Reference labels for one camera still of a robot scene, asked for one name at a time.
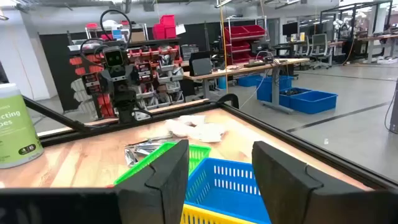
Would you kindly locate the yellow plastic basket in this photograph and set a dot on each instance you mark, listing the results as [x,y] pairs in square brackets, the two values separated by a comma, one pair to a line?
[202,217]

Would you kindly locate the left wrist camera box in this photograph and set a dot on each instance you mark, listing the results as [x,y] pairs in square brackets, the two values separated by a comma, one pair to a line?
[113,57]

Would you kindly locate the black desk monitor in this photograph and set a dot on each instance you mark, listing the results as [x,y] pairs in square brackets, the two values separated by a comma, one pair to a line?
[289,28]

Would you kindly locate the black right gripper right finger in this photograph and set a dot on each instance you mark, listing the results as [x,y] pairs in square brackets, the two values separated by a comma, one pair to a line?
[280,180]

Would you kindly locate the white item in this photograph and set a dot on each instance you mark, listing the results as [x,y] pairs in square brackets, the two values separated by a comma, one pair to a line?
[178,128]
[192,119]
[210,132]

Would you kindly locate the black aluminium table frame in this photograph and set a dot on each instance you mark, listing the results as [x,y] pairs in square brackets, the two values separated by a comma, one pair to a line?
[342,165]

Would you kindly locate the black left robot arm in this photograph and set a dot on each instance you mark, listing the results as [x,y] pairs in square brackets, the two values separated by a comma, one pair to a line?
[124,109]

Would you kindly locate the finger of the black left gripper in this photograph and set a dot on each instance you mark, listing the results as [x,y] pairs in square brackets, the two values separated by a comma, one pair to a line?
[131,76]
[105,80]

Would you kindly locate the wooden workbench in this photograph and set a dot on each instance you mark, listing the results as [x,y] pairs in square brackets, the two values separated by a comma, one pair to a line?
[236,69]

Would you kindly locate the grey office chair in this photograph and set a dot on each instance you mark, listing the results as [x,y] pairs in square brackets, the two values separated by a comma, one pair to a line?
[320,46]

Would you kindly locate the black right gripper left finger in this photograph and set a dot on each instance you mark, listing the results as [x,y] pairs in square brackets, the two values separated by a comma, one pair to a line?
[155,193]

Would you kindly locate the blue storage bin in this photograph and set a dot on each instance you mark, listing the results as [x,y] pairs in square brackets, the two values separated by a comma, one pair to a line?
[314,101]
[248,81]
[289,99]
[264,88]

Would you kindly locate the green plastic basket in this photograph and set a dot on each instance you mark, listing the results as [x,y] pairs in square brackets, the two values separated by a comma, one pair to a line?
[200,155]

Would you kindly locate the green disinfecting wipes canister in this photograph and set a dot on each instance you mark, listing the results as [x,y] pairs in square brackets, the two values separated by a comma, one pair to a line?
[15,130]

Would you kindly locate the shelf with red bins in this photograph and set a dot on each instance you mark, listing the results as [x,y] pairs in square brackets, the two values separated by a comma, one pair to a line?
[244,32]

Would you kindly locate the black monitor on workbench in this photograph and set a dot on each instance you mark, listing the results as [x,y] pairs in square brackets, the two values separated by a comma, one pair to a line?
[201,66]

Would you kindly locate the blue plastic basket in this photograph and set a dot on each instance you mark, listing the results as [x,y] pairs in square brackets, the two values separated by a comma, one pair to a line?
[227,186]

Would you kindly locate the stack of red bins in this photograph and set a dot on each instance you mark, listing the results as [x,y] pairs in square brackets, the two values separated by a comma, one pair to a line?
[164,29]

